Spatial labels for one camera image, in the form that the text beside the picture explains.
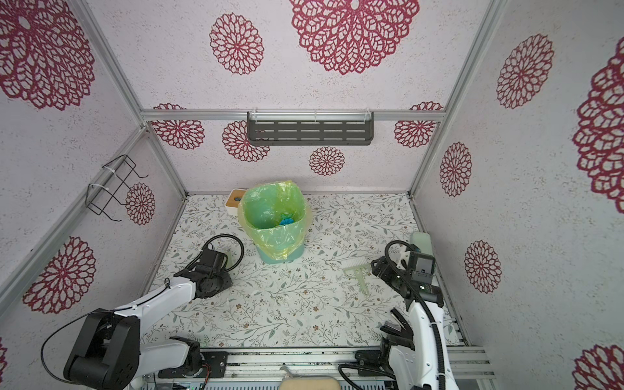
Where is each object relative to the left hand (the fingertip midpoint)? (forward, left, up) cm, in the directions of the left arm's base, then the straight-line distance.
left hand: (225, 286), depth 90 cm
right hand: (+1, -56, +13) cm, 57 cm away
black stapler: (-17, -60, +1) cm, 62 cm away
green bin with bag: (+26, -18, +10) cm, 33 cm away
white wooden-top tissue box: (+40, +4, +4) cm, 41 cm away
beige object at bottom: (-30, -31, +2) cm, 43 cm away
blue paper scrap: (+23, -23, +9) cm, 33 cm away
